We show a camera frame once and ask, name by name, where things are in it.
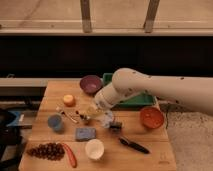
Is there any yellow banana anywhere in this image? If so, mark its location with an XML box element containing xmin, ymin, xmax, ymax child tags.
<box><xmin>86</xmin><ymin>106</ymin><xmax>103</xmax><ymax>118</ymax></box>

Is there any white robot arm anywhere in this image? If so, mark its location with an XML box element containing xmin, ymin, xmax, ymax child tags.
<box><xmin>94</xmin><ymin>68</ymin><xmax>213</xmax><ymax>116</ymax></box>

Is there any small metal cup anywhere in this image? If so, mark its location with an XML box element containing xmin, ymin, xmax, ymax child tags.
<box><xmin>80</xmin><ymin>113</ymin><xmax>92</xmax><ymax>125</ymax></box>

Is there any blue plastic cup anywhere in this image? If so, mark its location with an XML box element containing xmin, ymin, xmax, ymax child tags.
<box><xmin>47</xmin><ymin>114</ymin><xmax>63</xmax><ymax>132</ymax></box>

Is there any white paper cup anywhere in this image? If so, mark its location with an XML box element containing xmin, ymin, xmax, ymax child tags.
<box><xmin>85</xmin><ymin>139</ymin><xmax>105</xmax><ymax>161</ymax></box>

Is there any purple bowl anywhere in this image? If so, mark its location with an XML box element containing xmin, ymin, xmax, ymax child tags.
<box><xmin>80</xmin><ymin>75</ymin><xmax>103</xmax><ymax>94</ymax></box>

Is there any crumpled blue-grey cloth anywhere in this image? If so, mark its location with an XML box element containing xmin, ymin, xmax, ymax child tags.
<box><xmin>99</xmin><ymin>110</ymin><xmax>115</xmax><ymax>128</ymax></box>

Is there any green plastic tray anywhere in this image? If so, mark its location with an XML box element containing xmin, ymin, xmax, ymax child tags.
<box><xmin>102</xmin><ymin>73</ymin><xmax>155</xmax><ymax>108</ymax></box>

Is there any small orange fruit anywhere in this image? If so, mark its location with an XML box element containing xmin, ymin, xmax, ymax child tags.
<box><xmin>63</xmin><ymin>94</ymin><xmax>75</xmax><ymax>107</ymax></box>

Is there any blue sponge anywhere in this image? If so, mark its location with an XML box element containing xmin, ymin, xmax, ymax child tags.
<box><xmin>75</xmin><ymin>127</ymin><xmax>96</xmax><ymax>141</ymax></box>

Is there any red bowl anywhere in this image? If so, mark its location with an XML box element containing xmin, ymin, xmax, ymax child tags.
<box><xmin>140</xmin><ymin>106</ymin><xmax>164</xmax><ymax>129</ymax></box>

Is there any red chili pepper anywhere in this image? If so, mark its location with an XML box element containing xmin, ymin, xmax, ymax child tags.
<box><xmin>62</xmin><ymin>143</ymin><xmax>77</xmax><ymax>168</ymax></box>

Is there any bunch of dark grapes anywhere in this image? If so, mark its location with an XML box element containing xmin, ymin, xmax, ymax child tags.
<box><xmin>27</xmin><ymin>143</ymin><xmax>65</xmax><ymax>161</ymax></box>

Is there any black and blue chair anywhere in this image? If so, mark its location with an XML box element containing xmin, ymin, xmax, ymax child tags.
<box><xmin>0</xmin><ymin>108</ymin><xmax>22</xmax><ymax>171</ymax></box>

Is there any metal spoon wooden handle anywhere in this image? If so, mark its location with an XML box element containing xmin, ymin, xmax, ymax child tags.
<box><xmin>56</xmin><ymin>107</ymin><xmax>79</xmax><ymax>124</ymax></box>

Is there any black handled knife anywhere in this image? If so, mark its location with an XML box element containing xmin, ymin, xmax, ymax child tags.
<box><xmin>118</xmin><ymin>137</ymin><xmax>150</xmax><ymax>154</ymax></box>

